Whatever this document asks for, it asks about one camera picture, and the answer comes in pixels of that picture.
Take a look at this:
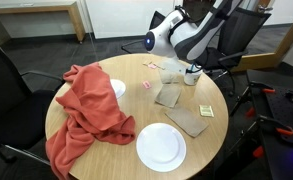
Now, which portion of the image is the wooden bench table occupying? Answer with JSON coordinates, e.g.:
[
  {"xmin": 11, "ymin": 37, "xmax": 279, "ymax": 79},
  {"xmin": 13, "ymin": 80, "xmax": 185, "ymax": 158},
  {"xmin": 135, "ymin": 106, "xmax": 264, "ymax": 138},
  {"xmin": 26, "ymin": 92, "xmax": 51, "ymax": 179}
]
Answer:
[{"xmin": 0, "ymin": 0, "xmax": 87, "ymax": 44}]

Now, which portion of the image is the black mesh office chair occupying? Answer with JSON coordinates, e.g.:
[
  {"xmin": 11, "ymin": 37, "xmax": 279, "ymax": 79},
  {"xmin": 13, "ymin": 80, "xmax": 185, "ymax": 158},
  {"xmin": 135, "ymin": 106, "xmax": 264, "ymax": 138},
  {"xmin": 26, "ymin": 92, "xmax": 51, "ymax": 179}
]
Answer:
[
  {"xmin": 0, "ymin": 36, "xmax": 66, "ymax": 180},
  {"xmin": 120, "ymin": 10, "xmax": 167, "ymax": 55},
  {"xmin": 187, "ymin": 4, "xmax": 272, "ymax": 98}
]

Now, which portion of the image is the black robot mounting board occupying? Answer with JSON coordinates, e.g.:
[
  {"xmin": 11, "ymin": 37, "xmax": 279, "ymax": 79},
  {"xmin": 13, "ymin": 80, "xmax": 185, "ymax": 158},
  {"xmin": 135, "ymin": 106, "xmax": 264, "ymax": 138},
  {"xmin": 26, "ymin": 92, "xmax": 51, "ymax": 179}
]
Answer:
[{"xmin": 245, "ymin": 69, "xmax": 293, "ymax": 180}]

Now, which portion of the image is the wooden door frame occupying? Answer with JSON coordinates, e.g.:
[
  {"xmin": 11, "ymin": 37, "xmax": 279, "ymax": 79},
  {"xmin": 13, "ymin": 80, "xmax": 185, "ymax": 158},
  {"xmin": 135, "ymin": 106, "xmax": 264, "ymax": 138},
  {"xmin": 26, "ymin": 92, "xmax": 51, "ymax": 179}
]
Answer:
[{"xmin": 231, "ymin": 13, "xmax": 293, "ymax": 73}]

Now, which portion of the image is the white mug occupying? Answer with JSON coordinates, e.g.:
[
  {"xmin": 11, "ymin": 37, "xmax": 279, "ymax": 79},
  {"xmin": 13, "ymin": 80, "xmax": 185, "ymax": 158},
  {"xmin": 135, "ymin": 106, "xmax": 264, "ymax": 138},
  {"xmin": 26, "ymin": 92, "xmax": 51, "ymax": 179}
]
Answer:
[{"xmin": 183, "ymin": 66, "xmax": 204, "ymax": 87}]

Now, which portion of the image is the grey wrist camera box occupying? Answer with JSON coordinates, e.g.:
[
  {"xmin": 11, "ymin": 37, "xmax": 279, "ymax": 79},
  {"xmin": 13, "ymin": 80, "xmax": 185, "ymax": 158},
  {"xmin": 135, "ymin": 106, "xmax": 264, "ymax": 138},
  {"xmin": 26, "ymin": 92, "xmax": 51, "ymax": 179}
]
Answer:
[{"xmin": 159, "ymin": 58, "xmax": 187, "ymax": 76}]

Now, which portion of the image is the black orange bar clamp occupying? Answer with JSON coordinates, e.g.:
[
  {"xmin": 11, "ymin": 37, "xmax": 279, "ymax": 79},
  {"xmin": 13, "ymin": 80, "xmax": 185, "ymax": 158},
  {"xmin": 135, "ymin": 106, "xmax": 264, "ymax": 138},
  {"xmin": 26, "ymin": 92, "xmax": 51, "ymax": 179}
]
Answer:
[
  {"xmin": 225, "ymin": 114, "xmax": 293, "ymax": 159},
  {"xmin": 230, "ymin": 81, "xmax": 277, "ymax": 119}
]

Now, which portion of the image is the red fleece cloth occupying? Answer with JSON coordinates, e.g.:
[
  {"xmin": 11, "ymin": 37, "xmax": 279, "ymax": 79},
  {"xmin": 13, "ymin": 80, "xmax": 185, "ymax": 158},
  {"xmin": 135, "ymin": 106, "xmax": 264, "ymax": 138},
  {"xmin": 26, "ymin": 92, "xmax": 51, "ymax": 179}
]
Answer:
[{"xmin": 45, "ymin": 61, "xmax": 137, "ymax": 180}]

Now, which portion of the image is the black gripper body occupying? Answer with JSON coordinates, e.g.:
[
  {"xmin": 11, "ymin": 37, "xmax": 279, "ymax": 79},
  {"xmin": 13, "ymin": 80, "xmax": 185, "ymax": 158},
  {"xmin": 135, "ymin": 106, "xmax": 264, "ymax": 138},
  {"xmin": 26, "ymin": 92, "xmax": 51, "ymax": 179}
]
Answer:
[{"xmin": 179, "ymin": 61, "xmax": 192, "ymax": 74}]

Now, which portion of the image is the small white plate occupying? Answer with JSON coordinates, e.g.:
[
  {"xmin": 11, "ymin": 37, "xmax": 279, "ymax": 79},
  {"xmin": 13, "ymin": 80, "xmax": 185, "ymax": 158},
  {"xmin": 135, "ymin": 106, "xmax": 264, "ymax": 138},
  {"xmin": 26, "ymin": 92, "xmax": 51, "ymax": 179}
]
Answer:
[{"xmin": 109, "ymin": 78, "xmax": 127, "ymax": 100}]

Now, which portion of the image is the large white plate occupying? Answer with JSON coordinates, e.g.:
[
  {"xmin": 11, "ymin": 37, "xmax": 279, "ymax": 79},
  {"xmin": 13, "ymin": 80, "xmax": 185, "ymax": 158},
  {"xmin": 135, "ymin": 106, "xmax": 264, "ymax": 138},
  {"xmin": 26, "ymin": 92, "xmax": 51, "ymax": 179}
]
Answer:
[{"xmin": 135, "ymin": 122, "xmax": 187, "ymax": 173}]

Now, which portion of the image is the yellow-green packet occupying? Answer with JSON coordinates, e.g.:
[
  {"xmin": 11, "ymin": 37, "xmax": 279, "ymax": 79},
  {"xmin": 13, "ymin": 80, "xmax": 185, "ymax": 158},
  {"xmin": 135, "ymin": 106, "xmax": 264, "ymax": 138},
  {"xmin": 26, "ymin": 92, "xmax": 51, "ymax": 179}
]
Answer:
[{"xmin": 198, "ymin": 104, "xmax": 215, "ymax": 118}]

